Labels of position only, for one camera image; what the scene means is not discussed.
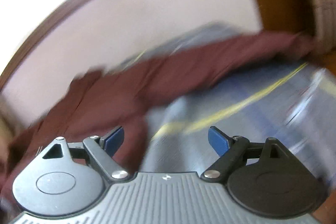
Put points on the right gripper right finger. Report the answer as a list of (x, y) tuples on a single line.
[(263, 178)]

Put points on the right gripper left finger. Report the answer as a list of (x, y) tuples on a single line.
[(66, 178)]

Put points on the maroon puffer jacket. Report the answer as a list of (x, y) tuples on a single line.
[(97, 102)]

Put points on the grey plaid bed sheet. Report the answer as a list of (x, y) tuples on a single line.
[(292, 102)]

